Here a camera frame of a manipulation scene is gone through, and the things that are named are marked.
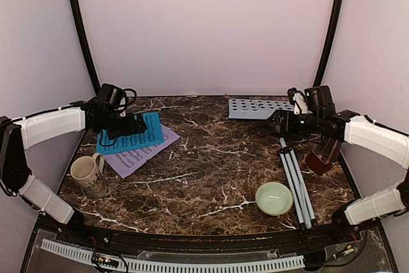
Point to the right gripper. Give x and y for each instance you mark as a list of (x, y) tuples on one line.
[(279, 114)]

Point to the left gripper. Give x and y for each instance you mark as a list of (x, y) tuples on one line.
[(130, 128)]

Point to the grey folding music stand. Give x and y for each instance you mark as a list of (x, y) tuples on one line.
[(254, 109)]

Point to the purple sheet music page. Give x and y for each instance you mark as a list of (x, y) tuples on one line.
[(126, 163)]

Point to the blue sheet music page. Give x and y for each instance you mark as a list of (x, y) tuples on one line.
[(151, 137)]

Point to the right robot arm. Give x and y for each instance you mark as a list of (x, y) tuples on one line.
[(315, 113)]

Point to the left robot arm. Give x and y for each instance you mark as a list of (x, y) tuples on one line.
[(106, 112)]

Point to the brown wooden metronome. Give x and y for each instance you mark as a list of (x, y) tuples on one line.
[(321, 159)]

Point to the cream printed mug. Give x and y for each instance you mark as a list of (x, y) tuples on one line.
[(87, 171)]

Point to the pale green ceramic bowl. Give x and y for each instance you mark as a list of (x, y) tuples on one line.
[(274, 198)]

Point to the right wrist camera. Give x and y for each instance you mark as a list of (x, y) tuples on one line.
[(298, 100)]

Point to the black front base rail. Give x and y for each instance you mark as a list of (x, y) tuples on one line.
[(121, 238)]

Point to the left black frame post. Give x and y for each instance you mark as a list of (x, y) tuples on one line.
[(84, 45)]

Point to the black frame post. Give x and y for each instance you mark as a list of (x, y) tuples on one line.
[(328, 43), (84, 45)]

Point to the grey slotted cable duct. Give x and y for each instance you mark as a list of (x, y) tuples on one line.
[(154, 262)]

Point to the right black frame post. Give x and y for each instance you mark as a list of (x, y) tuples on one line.
[(328, 43)]

